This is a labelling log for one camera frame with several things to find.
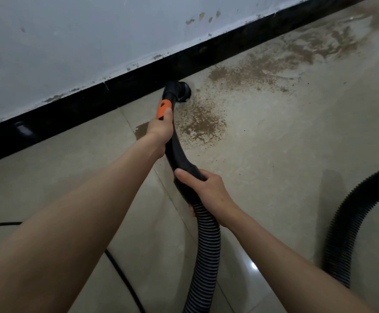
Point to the person's left hand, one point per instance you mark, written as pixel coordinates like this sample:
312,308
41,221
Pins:
160,130

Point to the person's right hand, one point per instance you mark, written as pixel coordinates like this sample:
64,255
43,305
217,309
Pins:
212,195

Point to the brown dirt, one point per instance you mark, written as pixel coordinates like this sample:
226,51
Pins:
202,123

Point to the person's right forearm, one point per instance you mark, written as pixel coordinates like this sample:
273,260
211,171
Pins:
300,273

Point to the person's left forearm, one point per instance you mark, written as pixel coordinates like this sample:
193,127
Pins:
59,237

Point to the black baseboard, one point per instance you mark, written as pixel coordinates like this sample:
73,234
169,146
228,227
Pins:
95,101

